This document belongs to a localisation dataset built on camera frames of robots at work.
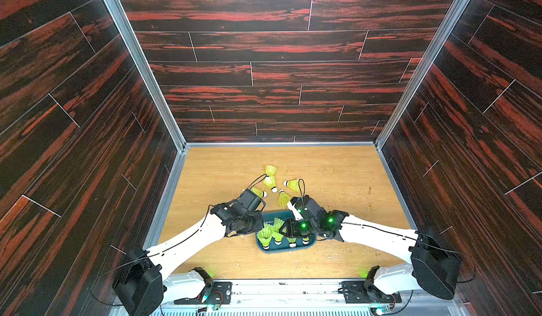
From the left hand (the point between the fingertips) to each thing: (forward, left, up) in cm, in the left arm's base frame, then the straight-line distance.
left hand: (263, 225), depth 81 cm
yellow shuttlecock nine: (-2, -6, -6) cm, 9 cm away
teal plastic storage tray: (-4, -3, -5) cm, 7 cm away
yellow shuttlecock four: (-4, -12, -7) cm, 14 cm away
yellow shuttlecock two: (+3, -6, -5) cm, 8 cm away
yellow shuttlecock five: (+32, -2, -5) cm, 32 cm away
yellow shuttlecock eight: (-2, 0, -6) cm, 6 cm away
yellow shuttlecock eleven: (+19, +2, -7) cm, 20 cm away
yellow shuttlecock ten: (+23, -12, -5) cm, 27 cm away
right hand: (0, -8, -2) cm, 8 cm away
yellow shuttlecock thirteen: (+25, -2, -6) cm, 26 cm away
